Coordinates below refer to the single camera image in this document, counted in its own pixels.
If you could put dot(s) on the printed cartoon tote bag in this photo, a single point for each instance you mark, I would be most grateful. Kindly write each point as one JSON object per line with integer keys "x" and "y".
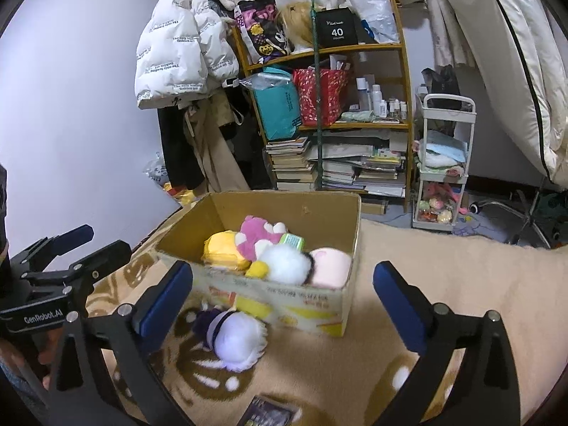
{"x": 262, "y": 31}

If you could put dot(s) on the crumpled plastic bag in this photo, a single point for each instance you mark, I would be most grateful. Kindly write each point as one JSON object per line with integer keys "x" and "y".
{"x": 155, "y": 171}

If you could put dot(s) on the white puffer jacket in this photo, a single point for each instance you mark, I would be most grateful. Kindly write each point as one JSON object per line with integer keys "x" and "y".
{"x": 177, "y": 53}

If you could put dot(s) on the black hanging coat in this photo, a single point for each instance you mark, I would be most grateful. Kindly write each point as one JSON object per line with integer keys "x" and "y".
{"x": 177, "y": 151}

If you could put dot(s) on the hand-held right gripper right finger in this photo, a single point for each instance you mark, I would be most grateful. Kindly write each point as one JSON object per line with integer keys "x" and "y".
{"x": 399, "y": 306}

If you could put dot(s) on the yellow bag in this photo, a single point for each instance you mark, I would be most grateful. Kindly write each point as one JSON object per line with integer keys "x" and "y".
{"x": 182, "y": 195}

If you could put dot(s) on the pale green pouch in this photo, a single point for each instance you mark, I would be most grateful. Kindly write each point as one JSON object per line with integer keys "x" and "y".
{"x": 357, "y": 116}

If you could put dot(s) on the pile of books and papers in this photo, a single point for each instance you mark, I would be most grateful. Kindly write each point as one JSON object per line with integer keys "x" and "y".
{"x": 355, "y": 173}

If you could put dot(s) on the cream office chair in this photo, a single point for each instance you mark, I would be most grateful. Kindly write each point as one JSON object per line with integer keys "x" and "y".
{"x": 510, "y": 53}

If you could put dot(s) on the black bag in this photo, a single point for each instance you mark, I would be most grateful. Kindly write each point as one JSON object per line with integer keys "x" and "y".
{"x": 441, "y": 84}

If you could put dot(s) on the black packet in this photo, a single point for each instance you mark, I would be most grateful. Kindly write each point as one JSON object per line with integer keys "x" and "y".
{"x": 266, "y": 412}

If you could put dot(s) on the blonde wig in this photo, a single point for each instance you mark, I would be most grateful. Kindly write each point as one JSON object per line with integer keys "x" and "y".
{"x": 295, "y": 26}

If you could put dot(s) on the pile of small plush toys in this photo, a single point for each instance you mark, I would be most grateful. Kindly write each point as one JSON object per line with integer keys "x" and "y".
{"x": 437, "y": 208}

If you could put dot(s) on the green tissue packet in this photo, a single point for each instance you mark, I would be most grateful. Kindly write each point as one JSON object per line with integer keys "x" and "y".
{"x": 293, "y": 240}

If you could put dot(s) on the pink pig cube plush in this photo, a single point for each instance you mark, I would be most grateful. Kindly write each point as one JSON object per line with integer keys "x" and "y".
{"x": 330, "y": 268}

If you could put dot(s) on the pink and white plush toy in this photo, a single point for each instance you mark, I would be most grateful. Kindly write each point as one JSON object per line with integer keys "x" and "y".
{"x": 255, "y": 233}

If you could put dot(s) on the tan patterned blanket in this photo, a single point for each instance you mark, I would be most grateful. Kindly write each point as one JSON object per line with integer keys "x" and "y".
{"x": 443, "y": 266}

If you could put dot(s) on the group of white bottles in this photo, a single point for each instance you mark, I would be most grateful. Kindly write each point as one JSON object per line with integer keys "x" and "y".
{"x": 377, "y": 97}

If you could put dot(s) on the black box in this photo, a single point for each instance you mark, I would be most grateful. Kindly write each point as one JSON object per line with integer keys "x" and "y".
{"x": 337, "y": 31}

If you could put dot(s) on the wooden shelf unit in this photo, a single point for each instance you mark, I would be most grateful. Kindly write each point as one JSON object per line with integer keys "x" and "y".
{"x": 377, "y": 126}

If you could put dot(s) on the red gift bag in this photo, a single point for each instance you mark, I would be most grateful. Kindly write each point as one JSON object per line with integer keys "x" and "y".
{"x": 333, "y": 97}

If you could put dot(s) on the green pole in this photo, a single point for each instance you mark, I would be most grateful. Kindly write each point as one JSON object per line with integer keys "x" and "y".
{"x": 316, "y": 97}

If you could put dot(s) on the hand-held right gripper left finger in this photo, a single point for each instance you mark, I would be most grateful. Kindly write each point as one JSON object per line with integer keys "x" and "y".
{"x": 164, "y": 306}

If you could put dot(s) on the white plush with purple hat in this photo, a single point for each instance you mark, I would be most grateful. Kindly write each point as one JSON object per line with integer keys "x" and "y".
{"x": 239, "y": 341}

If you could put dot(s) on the beige hanging coat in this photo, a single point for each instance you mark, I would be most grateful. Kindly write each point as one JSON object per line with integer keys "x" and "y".
{"x": 217, "y": 159}

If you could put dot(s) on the yellow plush toy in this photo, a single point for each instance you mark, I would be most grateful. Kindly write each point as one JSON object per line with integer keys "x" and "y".
{"x": 222, "y": 248}

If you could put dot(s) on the teal paper bag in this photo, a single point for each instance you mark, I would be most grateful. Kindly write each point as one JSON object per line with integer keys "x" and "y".
{"x": 277, "y": 106}

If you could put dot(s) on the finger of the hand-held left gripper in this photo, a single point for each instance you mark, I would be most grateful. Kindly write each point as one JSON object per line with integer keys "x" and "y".
{"x": 53, "y": 246}
{"x": 97, "y": 262}

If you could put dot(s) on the clear plastic bag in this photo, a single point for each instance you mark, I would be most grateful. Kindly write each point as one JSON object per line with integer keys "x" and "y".
{"x": 372, "y": 9}

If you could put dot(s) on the folded pale cloths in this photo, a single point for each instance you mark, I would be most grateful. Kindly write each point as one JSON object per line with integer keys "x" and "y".
{"x": 443, "y": 153}

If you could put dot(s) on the cardboard box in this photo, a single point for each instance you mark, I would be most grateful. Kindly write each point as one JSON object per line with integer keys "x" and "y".
{"x": 310, "y": 306}

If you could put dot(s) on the white trolley cart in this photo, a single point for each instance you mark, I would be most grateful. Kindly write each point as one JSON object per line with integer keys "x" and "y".
{"x": 448, "y": 99}

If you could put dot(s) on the stack of old books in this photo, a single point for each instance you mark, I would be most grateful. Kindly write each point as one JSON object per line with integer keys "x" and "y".
{"x": 290, "y": 164}

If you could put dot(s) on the white and black duck plush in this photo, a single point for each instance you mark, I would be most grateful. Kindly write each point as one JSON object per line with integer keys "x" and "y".
{"x": 279, "y": 262}

